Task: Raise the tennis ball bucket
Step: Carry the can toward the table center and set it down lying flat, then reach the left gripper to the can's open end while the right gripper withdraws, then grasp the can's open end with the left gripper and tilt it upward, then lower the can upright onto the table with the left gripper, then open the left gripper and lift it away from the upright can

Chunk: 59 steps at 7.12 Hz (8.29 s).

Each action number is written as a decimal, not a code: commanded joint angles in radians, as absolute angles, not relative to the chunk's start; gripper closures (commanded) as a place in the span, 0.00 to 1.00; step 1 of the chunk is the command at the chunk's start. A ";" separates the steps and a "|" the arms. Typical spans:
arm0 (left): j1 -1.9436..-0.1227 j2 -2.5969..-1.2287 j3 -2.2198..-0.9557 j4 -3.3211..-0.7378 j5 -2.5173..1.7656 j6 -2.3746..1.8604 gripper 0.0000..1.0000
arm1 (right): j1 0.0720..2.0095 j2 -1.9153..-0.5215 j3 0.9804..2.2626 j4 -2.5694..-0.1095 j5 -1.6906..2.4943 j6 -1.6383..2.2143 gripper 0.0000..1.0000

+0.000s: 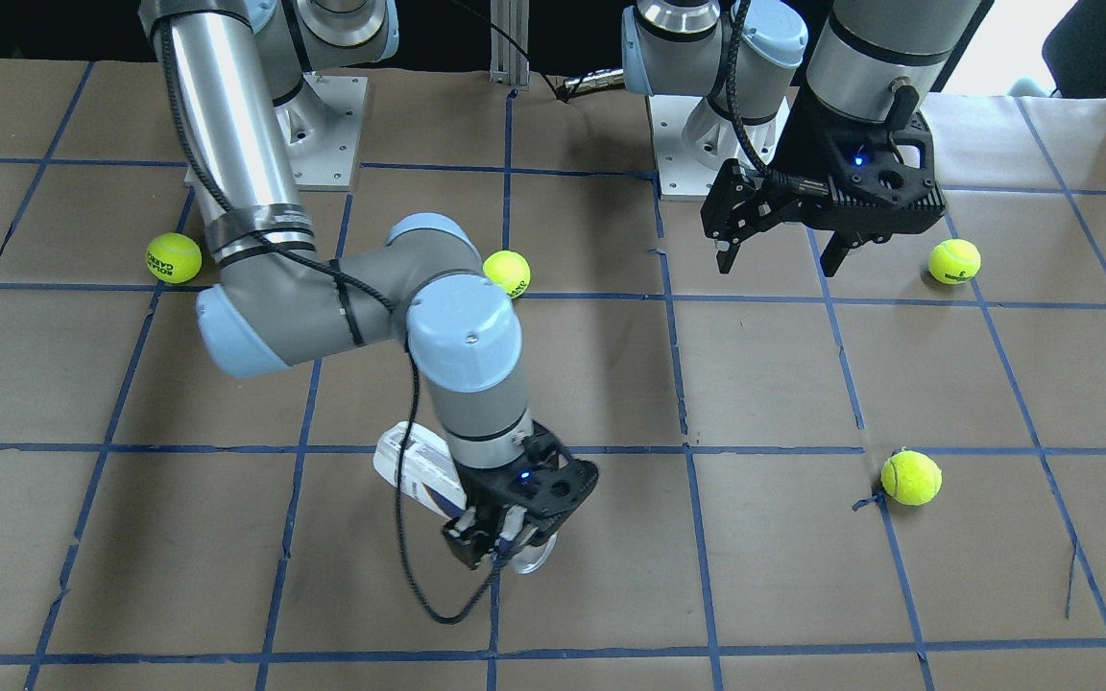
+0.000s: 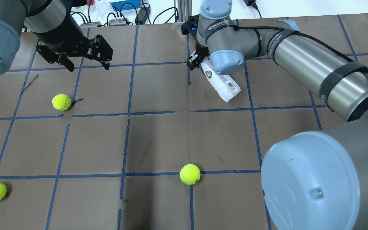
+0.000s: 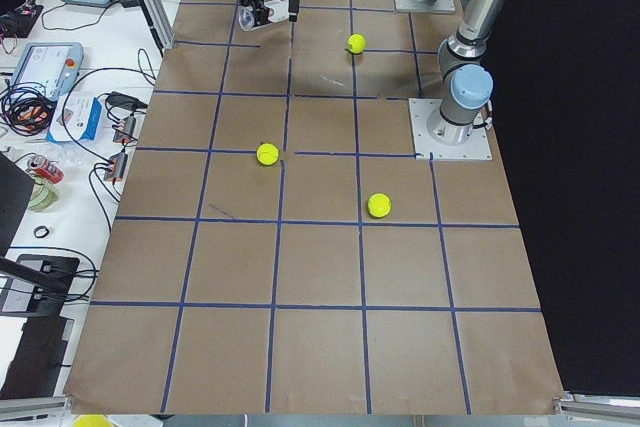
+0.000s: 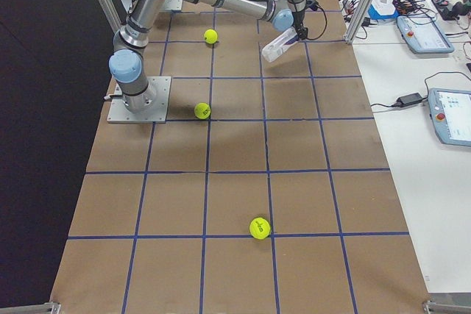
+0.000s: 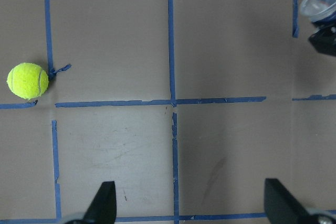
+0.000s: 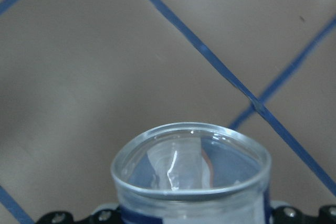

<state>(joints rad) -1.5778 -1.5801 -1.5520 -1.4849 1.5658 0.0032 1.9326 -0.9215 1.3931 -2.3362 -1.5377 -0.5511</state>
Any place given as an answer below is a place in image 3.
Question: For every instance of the yellow tennis ball near base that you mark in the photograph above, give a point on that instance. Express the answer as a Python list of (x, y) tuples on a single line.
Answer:
[(379, 205)]

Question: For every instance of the red soda can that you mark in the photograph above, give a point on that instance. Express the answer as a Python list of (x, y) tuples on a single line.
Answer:
[(44, 168)]

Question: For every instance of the near teach pendant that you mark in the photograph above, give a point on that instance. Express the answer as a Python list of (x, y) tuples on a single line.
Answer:
[(49, 67)]

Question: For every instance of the black power adapter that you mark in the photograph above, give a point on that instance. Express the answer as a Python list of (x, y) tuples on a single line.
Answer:
[(124, 101)]

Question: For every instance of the yellow tennis ball bottom edge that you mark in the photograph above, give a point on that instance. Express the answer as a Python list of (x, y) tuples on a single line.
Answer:
[(91, 420)]

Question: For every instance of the yellow tennis ball centre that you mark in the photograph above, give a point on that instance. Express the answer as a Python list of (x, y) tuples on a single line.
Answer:
[(267, 154)]

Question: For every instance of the brown paper table cover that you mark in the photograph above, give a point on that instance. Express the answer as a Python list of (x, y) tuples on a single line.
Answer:
[(230, 287)]

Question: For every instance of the yellow tennis ball middle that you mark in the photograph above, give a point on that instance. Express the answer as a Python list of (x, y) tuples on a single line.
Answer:
[(356, 44)]

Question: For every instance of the clear tennis ball can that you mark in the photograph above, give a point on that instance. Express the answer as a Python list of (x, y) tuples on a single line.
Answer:
[(251, 18)]

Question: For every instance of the green tape roll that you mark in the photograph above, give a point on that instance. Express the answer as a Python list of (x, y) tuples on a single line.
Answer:
[(43, 196)]

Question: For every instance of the blue white box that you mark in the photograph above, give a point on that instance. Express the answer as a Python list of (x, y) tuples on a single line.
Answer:
[(77, 116)]

